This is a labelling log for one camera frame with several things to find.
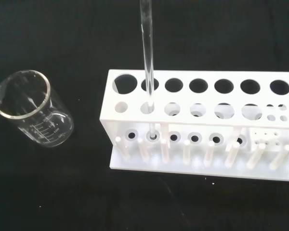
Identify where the black scalloped bench cloth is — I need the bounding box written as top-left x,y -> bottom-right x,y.
0,0 -> 289,231

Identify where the white test tube rack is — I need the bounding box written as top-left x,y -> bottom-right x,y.
99,69 -> 289,180

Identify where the clear glass beaker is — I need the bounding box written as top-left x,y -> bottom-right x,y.
0,69 -> 75,148

